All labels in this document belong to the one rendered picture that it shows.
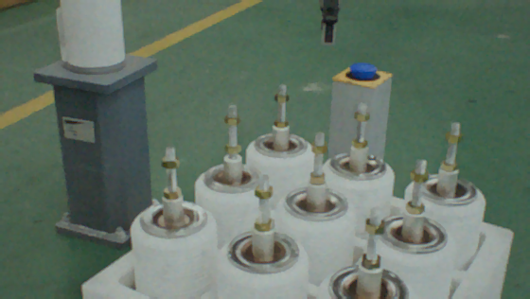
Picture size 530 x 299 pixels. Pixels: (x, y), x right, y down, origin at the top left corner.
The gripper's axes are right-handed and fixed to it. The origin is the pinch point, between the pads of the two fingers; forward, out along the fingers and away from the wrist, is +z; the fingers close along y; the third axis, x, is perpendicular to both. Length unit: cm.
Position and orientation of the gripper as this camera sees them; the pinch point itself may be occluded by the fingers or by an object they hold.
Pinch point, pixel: (327, 34)
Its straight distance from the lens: 118.0
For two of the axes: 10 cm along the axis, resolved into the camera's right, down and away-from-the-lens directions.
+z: -0.2, 9.1, 4.2
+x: -10.0, -0.4, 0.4
